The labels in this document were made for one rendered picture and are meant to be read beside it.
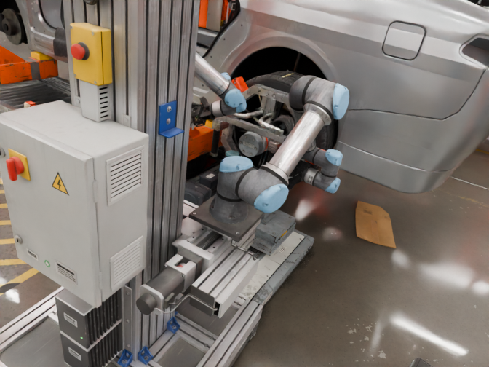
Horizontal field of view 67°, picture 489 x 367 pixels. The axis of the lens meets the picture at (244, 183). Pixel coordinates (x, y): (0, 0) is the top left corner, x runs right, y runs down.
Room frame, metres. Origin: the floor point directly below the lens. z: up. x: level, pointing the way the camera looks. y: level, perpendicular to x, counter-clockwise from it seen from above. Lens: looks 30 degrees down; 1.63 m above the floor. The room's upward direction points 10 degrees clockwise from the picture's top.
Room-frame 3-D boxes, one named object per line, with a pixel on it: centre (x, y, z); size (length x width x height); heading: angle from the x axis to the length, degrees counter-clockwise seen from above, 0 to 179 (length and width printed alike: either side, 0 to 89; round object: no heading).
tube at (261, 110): (1.88, 0.08, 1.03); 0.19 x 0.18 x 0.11; 152
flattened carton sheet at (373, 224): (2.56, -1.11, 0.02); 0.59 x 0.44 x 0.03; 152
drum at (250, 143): (1.88, -0.03, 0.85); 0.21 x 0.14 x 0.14; 152
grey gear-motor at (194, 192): (2.13, 0.24, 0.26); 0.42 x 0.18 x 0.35; 152
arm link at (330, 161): (1.53, -0.36, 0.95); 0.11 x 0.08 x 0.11; 53
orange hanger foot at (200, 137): (2.27, 0.39, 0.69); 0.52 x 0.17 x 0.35; 152
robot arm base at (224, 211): (1.19, 0.04, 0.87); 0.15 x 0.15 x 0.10
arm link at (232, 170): (1.18, 0.04, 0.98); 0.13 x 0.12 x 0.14; 53
